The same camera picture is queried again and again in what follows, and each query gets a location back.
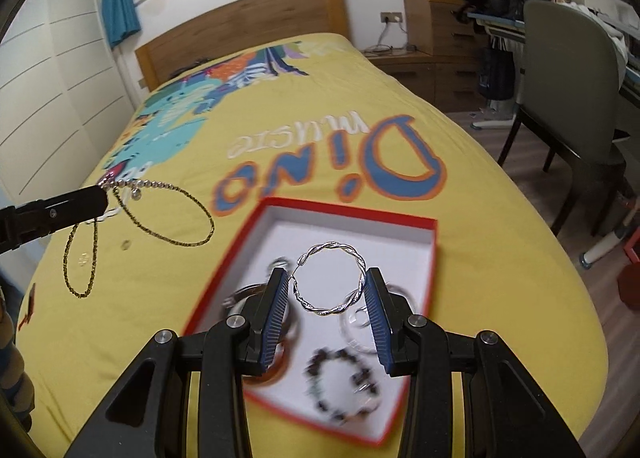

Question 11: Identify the amber resin bangle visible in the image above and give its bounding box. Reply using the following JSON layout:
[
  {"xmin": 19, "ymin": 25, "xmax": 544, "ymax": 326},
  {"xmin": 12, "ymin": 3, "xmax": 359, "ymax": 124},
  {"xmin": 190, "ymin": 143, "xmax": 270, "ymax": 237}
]
[{"xmin": 243, "ymin": 328, "xmax": 301, "ymax": 386}]

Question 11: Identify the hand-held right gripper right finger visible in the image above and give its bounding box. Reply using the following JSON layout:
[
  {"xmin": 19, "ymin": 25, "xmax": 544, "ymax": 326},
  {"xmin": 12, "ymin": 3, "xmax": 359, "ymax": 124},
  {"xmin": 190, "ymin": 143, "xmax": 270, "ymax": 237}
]
[{"xmin": 364, "ymin": 267, "xmax": 586, "ymax": 458}]

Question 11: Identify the wooden dresser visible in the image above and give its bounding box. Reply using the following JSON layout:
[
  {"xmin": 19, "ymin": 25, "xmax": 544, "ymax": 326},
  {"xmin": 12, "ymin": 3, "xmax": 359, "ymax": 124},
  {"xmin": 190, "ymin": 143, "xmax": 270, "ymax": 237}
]
[{"xmin": 404, "ymin": 0, "xmax": 488, "ymax": 64}]

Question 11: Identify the yellow printed blanket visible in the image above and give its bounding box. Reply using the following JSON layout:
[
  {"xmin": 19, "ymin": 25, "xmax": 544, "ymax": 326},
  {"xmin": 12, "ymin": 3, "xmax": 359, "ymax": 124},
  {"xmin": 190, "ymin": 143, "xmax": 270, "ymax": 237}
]
[{"xmin": 15, "ymin": 32, "xmax": 596, "ymax": 458}]

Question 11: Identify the grey chair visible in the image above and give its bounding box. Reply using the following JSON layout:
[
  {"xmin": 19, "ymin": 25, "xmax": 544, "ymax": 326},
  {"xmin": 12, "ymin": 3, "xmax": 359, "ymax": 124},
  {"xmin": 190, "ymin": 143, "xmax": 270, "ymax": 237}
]
[{"xmin": 497, "ymin": 0, "xmax": 628, "ymax": 239}]

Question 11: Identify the white wardrobe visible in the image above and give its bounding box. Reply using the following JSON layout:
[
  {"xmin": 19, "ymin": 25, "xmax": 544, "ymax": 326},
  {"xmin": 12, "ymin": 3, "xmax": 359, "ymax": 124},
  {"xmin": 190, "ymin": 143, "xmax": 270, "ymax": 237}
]
[{"xmin": 0, "ymin": 0, "xmax": 141, "ymax": 189}]

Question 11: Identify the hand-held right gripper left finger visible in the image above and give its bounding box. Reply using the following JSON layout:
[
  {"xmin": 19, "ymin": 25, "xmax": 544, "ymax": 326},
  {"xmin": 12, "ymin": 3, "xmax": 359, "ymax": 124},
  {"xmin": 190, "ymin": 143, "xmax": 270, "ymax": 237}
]
[{"xmin": 65, "ymin": 268, "xmax": 291, "ymax": 458}]

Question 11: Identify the dark green bangle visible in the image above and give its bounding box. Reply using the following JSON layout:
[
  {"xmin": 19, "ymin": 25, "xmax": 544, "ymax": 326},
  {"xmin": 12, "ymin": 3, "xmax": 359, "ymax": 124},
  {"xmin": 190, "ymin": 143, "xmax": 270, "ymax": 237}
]
[{"xmin": 222, "ymin": 281, "xmax": 301, "ymax": 339}]

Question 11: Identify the wooden bed headboard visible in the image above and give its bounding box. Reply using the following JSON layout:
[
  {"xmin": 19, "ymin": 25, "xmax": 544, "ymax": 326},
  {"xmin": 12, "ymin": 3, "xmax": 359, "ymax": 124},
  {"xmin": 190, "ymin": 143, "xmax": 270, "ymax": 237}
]
[{"xmin": 135, "ymin": 0, "xmax": 351, "ymax": 92}]

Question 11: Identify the red cardboard box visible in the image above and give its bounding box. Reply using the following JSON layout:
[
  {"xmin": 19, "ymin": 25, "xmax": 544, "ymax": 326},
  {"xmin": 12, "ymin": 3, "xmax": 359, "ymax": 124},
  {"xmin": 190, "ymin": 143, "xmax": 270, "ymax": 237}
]
[{"xmin": 182, "ymin": 197, "xmax": 440, "ymax": 446}]

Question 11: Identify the person's left forearm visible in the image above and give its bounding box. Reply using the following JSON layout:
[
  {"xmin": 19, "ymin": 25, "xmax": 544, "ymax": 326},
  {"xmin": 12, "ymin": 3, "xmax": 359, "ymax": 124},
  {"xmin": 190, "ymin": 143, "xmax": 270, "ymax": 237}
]
[{"xmin": 0, "ymin": 288, "xmax": 36, "ymax": 434}]

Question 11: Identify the thin gold metal bangle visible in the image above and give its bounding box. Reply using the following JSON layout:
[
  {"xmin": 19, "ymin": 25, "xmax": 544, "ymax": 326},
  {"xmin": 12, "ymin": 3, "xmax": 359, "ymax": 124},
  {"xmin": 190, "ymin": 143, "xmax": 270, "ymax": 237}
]
[{"xmin": 337, "ymin": 284, "xmax": 420, "ymax": 355}]

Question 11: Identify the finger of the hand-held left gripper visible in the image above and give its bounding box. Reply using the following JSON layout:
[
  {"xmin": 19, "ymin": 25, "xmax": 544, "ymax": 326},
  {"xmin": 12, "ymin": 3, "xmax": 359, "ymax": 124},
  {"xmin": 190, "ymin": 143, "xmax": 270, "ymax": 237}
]
[{"xmin": 0, "ymin": 187, "xmax": 109, "ymax": 254}]

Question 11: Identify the beaded chain necklace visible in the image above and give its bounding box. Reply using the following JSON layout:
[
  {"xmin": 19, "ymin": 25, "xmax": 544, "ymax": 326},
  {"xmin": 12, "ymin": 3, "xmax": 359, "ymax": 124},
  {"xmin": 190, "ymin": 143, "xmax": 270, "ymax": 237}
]
[{"xmin": 62, "ymin": 177, "xmax": 215, "ymax": 298}]

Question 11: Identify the dark blue tote bag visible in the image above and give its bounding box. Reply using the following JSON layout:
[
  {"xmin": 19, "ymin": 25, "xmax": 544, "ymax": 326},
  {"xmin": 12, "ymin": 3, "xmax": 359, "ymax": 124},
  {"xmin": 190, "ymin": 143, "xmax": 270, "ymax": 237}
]
[{"xmin": 480, "ymin": 46, "xmax": 516, "ymax": 102}]

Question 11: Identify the low wooden nightstand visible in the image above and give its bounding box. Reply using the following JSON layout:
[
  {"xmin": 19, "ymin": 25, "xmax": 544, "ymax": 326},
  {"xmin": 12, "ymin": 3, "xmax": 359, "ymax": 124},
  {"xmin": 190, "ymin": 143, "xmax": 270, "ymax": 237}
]
[{"xmin": 367, "ymin": 52, "xmax": 488, "ymax": 112}]

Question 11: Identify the red stool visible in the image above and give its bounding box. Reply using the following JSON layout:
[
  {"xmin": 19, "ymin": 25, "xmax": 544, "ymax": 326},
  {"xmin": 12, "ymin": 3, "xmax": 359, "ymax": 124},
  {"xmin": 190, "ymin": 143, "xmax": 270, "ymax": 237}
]
[{"xmin": 617, "ymin": 238, "xmax": 640, "ymax": 309}]

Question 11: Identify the large twisted silver hoop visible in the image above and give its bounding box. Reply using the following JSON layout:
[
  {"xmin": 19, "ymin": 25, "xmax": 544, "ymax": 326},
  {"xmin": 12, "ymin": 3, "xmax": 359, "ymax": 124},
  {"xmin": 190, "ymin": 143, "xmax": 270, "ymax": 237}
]
[{"xmin": 291, "ymin": 241, "xmax": 368, "ymax": 320}]

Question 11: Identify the brown white beaded bracelet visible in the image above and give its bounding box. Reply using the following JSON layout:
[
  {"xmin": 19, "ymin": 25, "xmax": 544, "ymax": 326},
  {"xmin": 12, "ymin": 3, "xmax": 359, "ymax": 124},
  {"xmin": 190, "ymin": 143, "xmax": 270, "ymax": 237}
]
[{"xmin": 305, "ymin": 347, "xmax": 382, "ymax": 426}]

